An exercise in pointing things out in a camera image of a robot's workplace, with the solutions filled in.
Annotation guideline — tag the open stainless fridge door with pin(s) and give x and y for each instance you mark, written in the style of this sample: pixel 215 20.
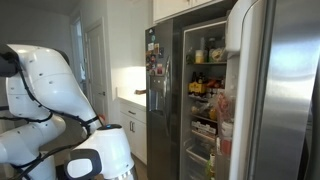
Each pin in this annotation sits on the open stainless fridge door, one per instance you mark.
pixel 283 100

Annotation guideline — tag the white room door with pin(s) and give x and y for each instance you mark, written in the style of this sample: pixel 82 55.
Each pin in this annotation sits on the white room door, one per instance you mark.
pixel 96 73

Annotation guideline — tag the white note magnet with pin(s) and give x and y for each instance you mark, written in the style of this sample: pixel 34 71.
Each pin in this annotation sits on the white note magnet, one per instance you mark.
pixel 150 46

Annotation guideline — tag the red tub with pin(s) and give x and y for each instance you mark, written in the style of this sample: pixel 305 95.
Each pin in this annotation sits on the red tub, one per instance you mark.
pixel 226 146

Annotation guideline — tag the yellow carton box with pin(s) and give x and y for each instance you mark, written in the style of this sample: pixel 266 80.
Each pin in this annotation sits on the yellow carton box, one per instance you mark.
pixel 196 87

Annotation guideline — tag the brown object on counter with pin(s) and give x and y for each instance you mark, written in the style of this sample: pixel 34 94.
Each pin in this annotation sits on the brown object on counter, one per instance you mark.
pixel 140 91

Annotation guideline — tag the teal round magnet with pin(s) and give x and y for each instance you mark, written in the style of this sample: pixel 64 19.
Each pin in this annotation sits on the teal round magnet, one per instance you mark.
pixel 153 38

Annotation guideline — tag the pale food bag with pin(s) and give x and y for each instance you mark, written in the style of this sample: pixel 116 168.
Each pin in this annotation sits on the pale food bag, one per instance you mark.
pixel 218 55

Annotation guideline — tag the red mesh produce bag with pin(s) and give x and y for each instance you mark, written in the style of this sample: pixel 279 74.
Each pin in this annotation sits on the red mesh produce bag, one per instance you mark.
pixel 225 106

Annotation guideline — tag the dark glass jar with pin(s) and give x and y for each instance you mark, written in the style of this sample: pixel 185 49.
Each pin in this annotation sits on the dark glass jar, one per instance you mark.
pixel 210 46

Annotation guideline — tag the red photo magnet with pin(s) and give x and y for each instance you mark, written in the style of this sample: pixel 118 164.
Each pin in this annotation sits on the red photo magnet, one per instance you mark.
pixel 159 69

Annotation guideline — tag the cream tub container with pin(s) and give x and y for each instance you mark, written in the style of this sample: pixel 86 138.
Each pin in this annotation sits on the cream tub container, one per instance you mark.
pixel 199 56

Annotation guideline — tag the white printed carton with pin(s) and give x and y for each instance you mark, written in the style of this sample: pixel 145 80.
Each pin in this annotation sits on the white printed carton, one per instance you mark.
pixel 203 127

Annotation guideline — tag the white base cabinet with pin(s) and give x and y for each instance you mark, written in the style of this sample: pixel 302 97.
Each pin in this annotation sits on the white base cabinet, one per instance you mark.
pixel 138 140

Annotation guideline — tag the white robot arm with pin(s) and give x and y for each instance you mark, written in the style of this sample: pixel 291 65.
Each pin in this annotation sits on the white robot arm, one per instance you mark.
pixel 50 86

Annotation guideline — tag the orange fruit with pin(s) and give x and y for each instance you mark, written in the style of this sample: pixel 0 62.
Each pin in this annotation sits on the orange fruit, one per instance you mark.
pixel 212 114

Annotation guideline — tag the white tub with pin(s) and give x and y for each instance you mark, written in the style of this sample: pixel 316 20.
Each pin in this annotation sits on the white tub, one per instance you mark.
pixel 226 129

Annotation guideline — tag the white wall cabinet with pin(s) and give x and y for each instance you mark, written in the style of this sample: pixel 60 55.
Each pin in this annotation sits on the white wall cabinet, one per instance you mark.
pixel 170 8

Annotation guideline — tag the fridge door with dispenser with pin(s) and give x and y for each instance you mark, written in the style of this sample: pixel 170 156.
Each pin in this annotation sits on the fridge door with dispenser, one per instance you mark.
pixel 160 133

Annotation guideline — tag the stainless steel fridge body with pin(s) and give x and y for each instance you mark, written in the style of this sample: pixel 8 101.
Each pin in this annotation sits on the stainless steel fridge body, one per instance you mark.
pixel 184 100

